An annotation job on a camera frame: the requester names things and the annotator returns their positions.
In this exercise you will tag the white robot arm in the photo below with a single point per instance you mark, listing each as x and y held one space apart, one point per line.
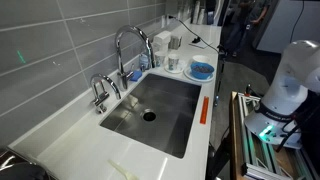
298 72

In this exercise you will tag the stainless steel sink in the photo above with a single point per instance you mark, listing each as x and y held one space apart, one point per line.
158 112

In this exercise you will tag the white plate under cup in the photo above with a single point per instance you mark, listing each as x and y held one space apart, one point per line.
176 70

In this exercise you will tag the tall chrome tap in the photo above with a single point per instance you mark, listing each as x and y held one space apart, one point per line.
129 42

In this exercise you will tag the small chrome tap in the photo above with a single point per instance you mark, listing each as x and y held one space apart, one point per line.
100 93

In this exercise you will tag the blue sponge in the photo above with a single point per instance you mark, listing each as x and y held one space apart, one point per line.
136 76

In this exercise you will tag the clear soap bottle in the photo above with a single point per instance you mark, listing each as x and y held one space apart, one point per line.
143 61

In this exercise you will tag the blue bowl of beads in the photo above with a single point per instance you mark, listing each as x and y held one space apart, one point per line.
201 70

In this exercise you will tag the white napkin box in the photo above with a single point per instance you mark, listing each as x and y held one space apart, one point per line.
161 41

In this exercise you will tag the white small bowl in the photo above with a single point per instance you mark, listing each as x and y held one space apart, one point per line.
200 58

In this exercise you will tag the person in background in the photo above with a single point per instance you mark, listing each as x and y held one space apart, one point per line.
251 14

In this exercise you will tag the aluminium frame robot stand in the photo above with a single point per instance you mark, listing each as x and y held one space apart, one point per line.
252 159

